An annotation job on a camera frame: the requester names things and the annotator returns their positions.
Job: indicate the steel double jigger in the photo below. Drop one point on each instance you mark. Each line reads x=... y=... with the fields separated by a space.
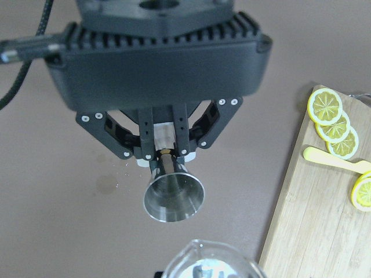
x=173 y=194

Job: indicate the top separate lemon slice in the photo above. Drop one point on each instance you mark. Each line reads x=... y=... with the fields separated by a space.
x=360 y=195

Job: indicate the lemon slice nearest handle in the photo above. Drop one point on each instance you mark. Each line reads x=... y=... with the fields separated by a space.
x=324 y=106

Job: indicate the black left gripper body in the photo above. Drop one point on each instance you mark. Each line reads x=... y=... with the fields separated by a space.
x=161 y=115

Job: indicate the wooden cutting board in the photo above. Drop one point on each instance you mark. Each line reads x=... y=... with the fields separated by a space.
x=315 y=230

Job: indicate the middle overlapping lemon slice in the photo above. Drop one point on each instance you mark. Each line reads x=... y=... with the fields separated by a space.
x=335 y=132

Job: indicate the clear glass cup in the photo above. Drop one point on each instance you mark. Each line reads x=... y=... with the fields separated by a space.
x=204 y=258

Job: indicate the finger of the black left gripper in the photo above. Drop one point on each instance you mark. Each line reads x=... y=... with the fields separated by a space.
x=119 y=140
x=203 y=133

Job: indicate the overlapping lemon slice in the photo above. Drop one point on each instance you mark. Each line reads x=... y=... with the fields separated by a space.
x=335 y=132
x=347 y=148

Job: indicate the yellow plastic knife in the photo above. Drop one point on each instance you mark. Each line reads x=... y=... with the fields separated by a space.
x=319 y=156

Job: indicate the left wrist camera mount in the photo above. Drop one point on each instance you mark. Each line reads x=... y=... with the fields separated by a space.
x=98 y=71

